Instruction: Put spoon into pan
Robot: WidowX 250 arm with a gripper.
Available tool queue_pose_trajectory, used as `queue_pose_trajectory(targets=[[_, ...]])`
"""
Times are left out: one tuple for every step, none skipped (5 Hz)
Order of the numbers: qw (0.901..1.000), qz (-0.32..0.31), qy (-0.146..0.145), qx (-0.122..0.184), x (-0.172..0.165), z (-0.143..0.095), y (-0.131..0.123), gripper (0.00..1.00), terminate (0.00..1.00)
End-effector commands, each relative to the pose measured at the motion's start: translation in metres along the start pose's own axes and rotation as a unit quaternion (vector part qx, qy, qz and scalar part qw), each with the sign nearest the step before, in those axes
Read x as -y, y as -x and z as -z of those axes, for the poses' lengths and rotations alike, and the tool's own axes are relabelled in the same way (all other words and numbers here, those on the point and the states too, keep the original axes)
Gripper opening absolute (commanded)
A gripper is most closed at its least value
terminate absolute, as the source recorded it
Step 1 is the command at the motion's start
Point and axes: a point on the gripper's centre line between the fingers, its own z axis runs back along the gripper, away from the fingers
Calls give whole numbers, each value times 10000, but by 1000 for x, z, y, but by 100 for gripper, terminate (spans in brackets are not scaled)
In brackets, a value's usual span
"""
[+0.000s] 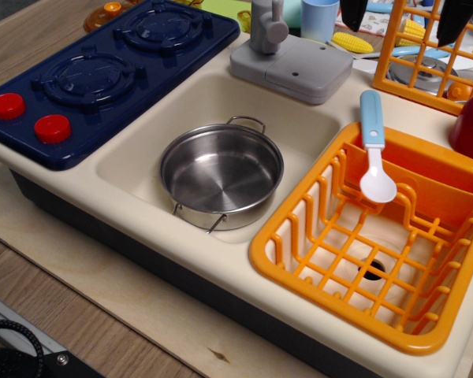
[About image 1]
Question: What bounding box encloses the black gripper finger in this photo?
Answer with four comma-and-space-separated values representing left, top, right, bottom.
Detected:
437, 0, 473, 47
340, 0, 368, 32

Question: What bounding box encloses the blue and white plastic spoon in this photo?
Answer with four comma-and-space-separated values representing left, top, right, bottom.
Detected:
359, 90, 397, 203

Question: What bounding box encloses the stainless steel pan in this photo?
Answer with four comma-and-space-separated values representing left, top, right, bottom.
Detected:
158, 116, 285, 233

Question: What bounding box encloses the yellow toy corn cob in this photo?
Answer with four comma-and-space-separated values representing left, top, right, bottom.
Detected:
331, 31, 374, 54

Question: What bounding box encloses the light blue plastic cup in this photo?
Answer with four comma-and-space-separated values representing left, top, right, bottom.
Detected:
300, 0, 340, 43

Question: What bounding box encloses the yellow toy corn in rack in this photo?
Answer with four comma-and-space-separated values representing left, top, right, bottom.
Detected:
395, 18, 426, 47

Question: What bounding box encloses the steel pot lid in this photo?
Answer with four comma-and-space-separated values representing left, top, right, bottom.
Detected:
386, 57, 447, 95

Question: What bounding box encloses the orange plastic rack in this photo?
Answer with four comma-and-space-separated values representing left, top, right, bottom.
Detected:
373, 1, 473, 116

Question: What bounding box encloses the grey toy faucet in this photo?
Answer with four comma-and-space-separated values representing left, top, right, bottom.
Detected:
230, 1, 353, 105

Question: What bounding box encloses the orange transparent lid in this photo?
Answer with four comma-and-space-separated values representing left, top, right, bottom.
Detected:
83, 2, 133, 32

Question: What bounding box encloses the cream toy sink unit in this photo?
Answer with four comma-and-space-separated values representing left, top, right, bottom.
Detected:
0, 49, 473, 377

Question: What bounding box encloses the orange plastic dish basket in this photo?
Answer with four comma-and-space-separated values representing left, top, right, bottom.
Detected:
249, 122, 473, 355

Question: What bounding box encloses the navy blue toy stove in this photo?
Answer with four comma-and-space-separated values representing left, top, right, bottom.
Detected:
0, 1, 240, 171

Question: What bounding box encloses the red stove knob right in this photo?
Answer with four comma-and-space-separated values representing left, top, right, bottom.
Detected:
34, 114, 72, 144

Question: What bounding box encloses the red stove knob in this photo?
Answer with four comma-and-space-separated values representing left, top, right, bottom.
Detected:
0, 93, 26, 120
34, 114, 72, 144

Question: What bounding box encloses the red stove knob left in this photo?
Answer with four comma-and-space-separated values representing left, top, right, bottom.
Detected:
0, 93, 26, 120

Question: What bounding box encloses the black braided cable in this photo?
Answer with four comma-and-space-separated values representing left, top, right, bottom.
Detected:
0, 319, 45, 378

